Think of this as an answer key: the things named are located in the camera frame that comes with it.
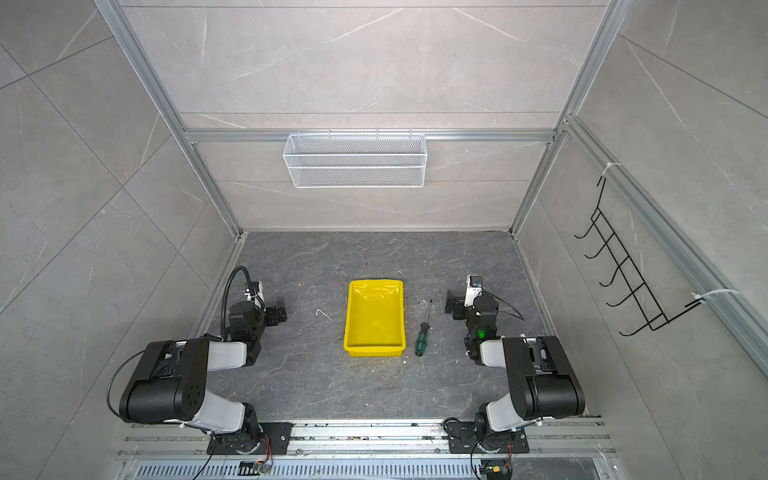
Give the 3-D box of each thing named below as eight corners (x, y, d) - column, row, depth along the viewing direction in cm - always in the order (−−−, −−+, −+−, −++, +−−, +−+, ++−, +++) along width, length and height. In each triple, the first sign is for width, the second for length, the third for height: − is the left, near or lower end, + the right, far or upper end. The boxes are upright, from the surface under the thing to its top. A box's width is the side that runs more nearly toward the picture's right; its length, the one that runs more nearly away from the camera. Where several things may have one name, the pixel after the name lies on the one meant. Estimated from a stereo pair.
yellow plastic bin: (343, 357, 89) (340, 348, 83) (350, 289, 105) (348, 278, 99) (405, 357, 89) (406, 348, 83) (403, 289, 105) (403, 278, 99)
